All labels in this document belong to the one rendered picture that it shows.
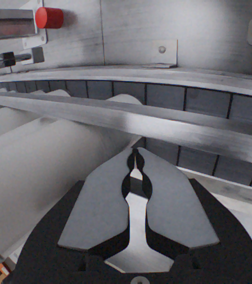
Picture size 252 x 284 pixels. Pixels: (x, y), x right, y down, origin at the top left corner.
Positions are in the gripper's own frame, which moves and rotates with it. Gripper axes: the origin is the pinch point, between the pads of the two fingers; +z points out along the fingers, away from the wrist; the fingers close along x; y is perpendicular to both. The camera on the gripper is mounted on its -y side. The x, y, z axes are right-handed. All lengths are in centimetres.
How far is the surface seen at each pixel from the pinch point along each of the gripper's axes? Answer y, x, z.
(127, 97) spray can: -2.7, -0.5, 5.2
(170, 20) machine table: -10.3, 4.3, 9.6
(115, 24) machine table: -10.5, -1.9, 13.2
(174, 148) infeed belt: 2.3, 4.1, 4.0
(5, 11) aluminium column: -16.0, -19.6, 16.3
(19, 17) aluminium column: -14.9, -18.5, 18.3
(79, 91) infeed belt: -2.6, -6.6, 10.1
